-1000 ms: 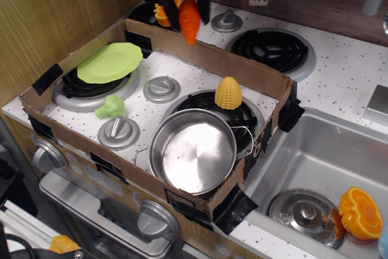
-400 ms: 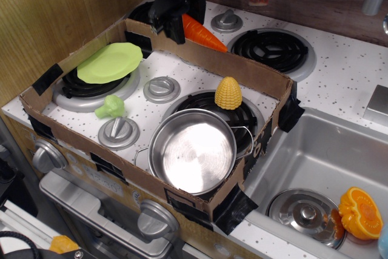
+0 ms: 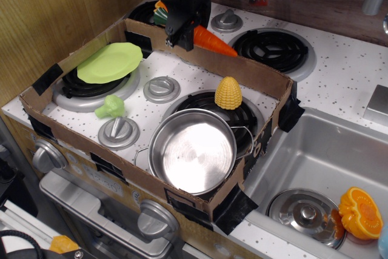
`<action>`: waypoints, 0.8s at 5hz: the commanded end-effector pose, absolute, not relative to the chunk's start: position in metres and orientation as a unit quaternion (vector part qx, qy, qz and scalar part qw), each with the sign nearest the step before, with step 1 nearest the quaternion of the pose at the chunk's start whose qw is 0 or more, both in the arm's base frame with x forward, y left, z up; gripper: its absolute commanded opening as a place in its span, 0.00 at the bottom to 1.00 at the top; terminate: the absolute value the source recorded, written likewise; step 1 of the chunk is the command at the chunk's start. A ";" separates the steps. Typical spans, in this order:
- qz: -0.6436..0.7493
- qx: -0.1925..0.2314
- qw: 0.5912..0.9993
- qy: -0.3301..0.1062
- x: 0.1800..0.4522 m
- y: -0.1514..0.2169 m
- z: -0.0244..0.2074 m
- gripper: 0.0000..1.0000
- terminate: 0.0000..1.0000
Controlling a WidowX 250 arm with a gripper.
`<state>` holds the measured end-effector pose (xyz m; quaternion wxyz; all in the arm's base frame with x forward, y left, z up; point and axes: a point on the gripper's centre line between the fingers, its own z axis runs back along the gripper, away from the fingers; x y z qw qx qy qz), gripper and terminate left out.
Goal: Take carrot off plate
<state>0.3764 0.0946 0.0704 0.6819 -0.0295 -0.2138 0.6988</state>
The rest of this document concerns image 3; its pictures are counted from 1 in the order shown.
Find orange toy carrot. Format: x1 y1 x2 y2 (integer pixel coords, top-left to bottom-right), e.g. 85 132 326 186
153 7 238 57

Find light green toy plate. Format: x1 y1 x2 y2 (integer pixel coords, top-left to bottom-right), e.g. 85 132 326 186
76 42 143 84

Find orange pumpkin half on burner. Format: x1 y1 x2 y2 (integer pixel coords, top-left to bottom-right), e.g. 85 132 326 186
154 0 168 12

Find back left stove burner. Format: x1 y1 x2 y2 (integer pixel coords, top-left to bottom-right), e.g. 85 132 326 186
128 1 168 27

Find stove burner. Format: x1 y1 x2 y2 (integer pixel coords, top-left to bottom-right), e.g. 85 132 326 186
229 28 317 82
52 64 141 113
128 1 168 27
163 90 264 156

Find silver stovetop knob back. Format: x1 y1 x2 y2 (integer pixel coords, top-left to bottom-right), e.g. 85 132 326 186
211 9 243 33

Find silver stovetop knob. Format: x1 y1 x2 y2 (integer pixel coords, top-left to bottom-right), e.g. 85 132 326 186
211 9 243 33
143 76 181 104
98 116 140 150

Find silver stovetop knob upper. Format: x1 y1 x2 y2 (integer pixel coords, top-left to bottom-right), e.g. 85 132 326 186
143 76 181 104

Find yellow toy corn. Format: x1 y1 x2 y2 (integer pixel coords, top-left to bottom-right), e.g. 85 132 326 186
215 76 243 110

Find green toy broccoli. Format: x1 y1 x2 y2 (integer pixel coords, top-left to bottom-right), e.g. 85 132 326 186
94 95 125 118

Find back right stove burner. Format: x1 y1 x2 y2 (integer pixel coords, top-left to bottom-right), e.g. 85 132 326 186
229 28 317 82

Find front right stove burner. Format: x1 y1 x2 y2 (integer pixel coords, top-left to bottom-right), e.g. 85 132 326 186
163 90 264 156

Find silver stovetop knob lower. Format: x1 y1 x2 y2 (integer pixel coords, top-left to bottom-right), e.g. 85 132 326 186
98 116 140 150

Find stainless steel pot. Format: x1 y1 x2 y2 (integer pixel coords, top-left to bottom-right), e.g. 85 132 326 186
144 109 253 196

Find front left stove burner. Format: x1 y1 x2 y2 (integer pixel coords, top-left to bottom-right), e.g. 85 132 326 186
52 64 141 113

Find brown cardboard fence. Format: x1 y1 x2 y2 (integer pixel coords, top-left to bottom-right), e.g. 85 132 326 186
19 19 294 234

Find silver oven knob left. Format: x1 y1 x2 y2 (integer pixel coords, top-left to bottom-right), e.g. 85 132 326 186
32 139 68 173

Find silver oven knob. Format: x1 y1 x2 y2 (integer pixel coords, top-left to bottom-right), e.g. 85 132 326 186
137 199 179 240
32 139 68 173

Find silver oven knob right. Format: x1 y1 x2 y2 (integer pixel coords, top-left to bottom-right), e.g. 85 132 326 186
137 199 179 240

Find grey toy sink basin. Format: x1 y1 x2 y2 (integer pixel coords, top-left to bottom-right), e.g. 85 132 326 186
232 108 387 258

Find steel pot lid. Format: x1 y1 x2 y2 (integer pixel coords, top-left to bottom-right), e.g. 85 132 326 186
266 188 346 249

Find orange tape piece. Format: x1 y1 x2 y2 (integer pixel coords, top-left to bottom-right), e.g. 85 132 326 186
49 235 79 254

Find orange pumpkin half in sink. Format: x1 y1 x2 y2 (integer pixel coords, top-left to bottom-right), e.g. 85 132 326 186
338 187 384 240

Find silver oven door handle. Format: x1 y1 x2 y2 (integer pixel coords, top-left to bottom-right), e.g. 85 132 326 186
39 172 174 258

